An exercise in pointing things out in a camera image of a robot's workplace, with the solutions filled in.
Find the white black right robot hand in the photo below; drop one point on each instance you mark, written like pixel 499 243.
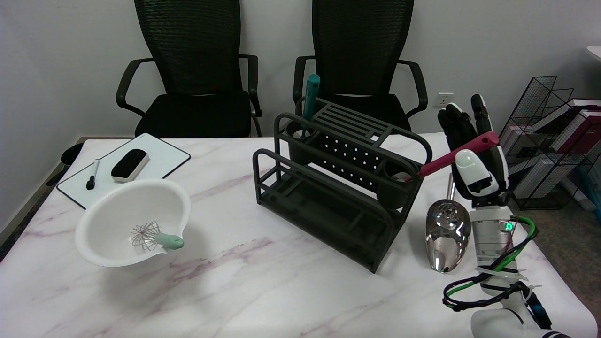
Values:
pixel 479 176

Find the black whiteboard eraser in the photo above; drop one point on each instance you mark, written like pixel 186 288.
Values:
pixel 129 164

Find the small white whiteboard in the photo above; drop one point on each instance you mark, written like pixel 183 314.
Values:
pixel 159 157

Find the pink sponge bottle brush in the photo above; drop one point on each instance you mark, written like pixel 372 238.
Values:
pixel 436 165

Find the black metal dish rack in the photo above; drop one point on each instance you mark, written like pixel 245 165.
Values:
pixel 319 206

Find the white plastic mixing bowl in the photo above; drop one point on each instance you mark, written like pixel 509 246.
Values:
pixel 117 211

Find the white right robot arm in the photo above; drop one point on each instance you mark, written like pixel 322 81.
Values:
pixel 490 239

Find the black whiteboard marker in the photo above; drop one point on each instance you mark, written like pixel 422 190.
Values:
pixel 93 173

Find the black utensil cup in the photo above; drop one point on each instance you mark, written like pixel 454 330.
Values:
pixel 392 195
pixel 296 150

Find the white table corner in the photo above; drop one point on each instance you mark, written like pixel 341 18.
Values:
pixel 595 52

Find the black round floor bin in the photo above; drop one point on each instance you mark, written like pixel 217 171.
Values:
pixel 71 154

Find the maroon white box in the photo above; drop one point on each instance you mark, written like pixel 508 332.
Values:
pixel 563 136

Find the shiny steel scoop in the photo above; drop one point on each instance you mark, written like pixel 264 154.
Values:
pixel 446 234

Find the white wall power outlet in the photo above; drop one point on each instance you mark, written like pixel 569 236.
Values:
pixel 443 99

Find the black mesh office chair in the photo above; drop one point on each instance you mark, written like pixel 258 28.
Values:
pixel 192 70
pixel 361 56

